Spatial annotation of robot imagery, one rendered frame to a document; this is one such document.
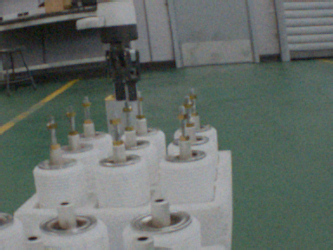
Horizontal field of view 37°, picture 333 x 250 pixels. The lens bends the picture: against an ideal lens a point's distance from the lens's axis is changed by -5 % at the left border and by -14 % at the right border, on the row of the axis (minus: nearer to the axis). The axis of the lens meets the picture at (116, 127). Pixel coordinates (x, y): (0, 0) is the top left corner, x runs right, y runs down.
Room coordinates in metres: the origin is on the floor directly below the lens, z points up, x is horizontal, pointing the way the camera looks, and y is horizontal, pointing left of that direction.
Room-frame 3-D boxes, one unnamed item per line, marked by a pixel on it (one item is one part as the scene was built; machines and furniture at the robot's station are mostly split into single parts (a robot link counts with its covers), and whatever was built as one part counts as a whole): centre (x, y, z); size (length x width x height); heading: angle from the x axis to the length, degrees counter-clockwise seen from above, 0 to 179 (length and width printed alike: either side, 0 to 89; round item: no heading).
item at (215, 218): (1.05, -0.03, 0.09); 0.39 x 0.39 x 0.18; 77
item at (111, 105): (1.35, -0.02, 0.16); 0.07 x 0.07 x 0.31; 77
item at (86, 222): (0.62, 0.07, 0.25); 0.08 x 0.08 x 0.01
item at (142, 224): (0.60, -0.04, 0.25); 0.08 x 0.08 x 0.01
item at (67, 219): (0.62, 0.07, 0.26); 0.02 x 0.02 x 0.03
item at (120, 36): (1.05, -0.02, 0.45); 0.08 x 0.08 x 0.09
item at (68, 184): (0.96, 0.12, 0.16); 0.10 x 0.10 x 0.18
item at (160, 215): (0.60, -0.04, 0.26); 0.02 x 0.02 x 0.03
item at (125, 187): (0.93, 0.00, 0.16); 0.10 x 0.10 x 0.18
